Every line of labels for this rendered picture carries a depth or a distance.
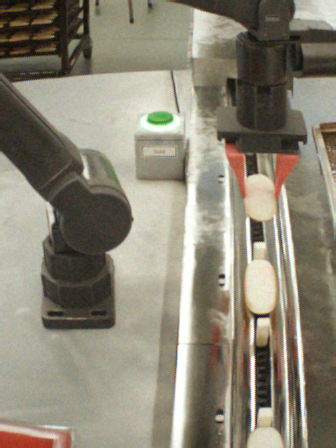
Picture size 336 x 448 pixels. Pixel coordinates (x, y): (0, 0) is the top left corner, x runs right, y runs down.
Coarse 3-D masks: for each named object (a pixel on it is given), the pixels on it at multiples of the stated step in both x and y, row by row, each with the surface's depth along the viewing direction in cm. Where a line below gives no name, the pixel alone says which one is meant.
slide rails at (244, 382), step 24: (264, 168) 115; (240, 192) 110; (240, 216) 105; (240, 240) 101; (240, 264) 97; (240, 288) 93; (240, 312) 89; (240, 336) 86; (288, 336) 85; (240, 360) 83; (288, 360) 82; (240, 384) 79; (288, 384) 79; (240, 408) 76; (288, 408) 76; (240, 432) 73; (288, 432) 73
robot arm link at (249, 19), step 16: (176, 0) 77; (192, 0) 77; (208, 0) 77; (224, 0) 77; (240, 0) 77; (256, 0) 78; (288, 0) 79; (224, 16) 79; (240, 16) 79; (256, 16) 79
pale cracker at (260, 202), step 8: (256, 176) 98; (264, 176) 99; (248, 184) 97; (256, 184) 96; (264, 184) 96; (272, 184) 97; (248, 192) 95; (256, 192) 95; (264, 192) 95; (272, 192) 95; (248, 200) 94; (256, 200) 93; (264, 200) 93; (272, 200) 94; (248, 208) 93; (256, 208) 92; (264, 208) 92; (272, 208) 93; (256, 216) 92; (264, 216) 91; (272, 216) 92
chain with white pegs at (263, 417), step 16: (256, 224) 106; (256, 240) 103; (256, 256) 97; (256, 320) 90; (256, 336) 85; (256, 352) 85; (256, 368) 83; (256, 384) 81; (256, 400) 79; (256, 416) 76
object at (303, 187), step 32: (288, 96) 144; (320, 96) 145; (256, 160) 123; (288, 192) 116; (320, 192) 116; (320, 224) 109; (320, 256) 103; (320, 288) 97; (320, 320) 92; (320, 352) 87; (320, 384) 83; (320, 416) 78
